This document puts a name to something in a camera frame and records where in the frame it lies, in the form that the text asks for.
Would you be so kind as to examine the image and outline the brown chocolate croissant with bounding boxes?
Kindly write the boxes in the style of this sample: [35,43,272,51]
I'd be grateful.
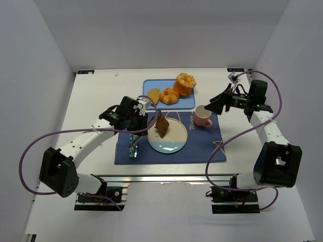
[155,114,169,138]

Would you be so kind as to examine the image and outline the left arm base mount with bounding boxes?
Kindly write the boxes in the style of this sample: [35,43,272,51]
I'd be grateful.
[74,176,128,211]

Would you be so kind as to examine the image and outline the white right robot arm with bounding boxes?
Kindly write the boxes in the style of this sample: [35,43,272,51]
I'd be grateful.
[205,80,302,190]

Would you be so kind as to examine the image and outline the knife with green handle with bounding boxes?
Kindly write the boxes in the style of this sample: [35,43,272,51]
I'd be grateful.
[132,144,138,158]

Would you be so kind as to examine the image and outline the blue label sticker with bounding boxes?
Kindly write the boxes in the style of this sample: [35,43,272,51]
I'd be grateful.
[77,70,94,75]
[227,68,245,73]

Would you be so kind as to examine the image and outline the light blue tray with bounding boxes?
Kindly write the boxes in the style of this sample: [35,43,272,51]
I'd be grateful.
[142,79,195,110]

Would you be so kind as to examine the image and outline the orange striped round bun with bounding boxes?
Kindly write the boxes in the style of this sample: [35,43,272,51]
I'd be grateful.
[160,88,180,105]

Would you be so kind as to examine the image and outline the spoon with green handle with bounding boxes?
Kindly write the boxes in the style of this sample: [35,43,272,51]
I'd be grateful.
[129,134,134,159]

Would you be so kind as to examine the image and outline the cream and blue plate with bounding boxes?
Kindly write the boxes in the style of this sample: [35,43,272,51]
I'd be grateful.
[147,117,188,154]

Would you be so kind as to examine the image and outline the sugar-topped tall orange bun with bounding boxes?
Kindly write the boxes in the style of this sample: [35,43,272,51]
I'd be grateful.
[173,73,196,96]

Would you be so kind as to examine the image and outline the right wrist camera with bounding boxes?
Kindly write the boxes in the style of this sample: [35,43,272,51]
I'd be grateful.
[228,72,241,85]

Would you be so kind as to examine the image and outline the fork with green handle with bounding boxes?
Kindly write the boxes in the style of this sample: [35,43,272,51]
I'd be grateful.
[134,143,139,158]

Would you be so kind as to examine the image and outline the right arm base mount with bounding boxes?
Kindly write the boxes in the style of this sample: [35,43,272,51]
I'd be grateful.
[205,186,260,214]

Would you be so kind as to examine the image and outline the yellow bread slice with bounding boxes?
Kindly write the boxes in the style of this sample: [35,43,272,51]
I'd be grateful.
[147,88,161,105]

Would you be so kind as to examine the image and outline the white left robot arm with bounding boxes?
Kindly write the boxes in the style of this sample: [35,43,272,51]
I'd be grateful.
[39,96,153,198]

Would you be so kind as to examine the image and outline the blue cloth placemat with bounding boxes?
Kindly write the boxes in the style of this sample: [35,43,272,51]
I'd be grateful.
[114,111,223,165]

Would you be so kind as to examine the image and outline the pink mug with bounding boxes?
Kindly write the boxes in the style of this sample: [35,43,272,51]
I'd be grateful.
[193,105,213,128]

